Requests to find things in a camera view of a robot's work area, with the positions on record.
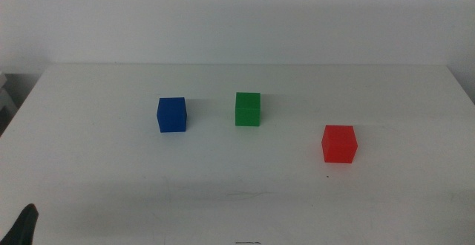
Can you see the blue cube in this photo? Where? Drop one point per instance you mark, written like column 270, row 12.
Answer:
column 171, row 115

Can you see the green cube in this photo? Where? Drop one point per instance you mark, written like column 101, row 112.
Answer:
column 247, row 109

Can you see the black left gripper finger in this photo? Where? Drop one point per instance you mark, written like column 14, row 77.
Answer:
column 22, row 228

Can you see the red cube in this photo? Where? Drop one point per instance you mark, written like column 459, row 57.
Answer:
column 339, row 144

